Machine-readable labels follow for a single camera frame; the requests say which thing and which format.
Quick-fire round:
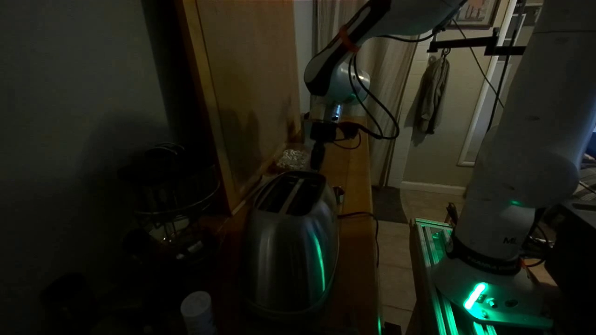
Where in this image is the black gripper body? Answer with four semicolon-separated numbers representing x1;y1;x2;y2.
306;117;342;147

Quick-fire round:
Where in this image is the clear dish with white pieces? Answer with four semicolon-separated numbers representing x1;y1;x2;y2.
275;145;312;173

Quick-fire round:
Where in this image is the wooden cabinet side panel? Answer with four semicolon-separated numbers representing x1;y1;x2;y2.
174;0;305;216

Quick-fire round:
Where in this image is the silver two-slot toaster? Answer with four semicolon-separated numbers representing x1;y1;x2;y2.
239;169;342;322

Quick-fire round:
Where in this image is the hanging grey towel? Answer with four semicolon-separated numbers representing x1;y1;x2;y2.
409;52;452;145

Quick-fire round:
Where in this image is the white cylindrical cup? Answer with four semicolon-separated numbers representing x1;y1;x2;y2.
178;288;215;335

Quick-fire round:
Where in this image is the black equipment box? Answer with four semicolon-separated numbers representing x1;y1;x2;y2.
545;201;596;313

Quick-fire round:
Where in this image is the dark round container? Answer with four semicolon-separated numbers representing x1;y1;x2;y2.
38;272;100;335

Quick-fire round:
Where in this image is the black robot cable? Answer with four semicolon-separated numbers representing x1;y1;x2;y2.
344;52;401;141

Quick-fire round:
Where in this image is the black toaster power cord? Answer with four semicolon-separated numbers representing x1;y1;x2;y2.
336;208;381;268

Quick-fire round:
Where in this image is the aluminium frame with green light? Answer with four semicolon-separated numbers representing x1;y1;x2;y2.
407;216;560;335

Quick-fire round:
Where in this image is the white door frame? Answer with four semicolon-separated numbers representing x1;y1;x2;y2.
455;0;528;169

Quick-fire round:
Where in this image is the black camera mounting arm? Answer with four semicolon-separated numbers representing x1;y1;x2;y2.
424;17;528;60

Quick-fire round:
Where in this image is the framed wall picture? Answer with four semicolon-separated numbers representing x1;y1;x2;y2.
461;0;502;30

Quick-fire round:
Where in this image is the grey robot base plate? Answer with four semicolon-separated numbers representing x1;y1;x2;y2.
431;257;554;331

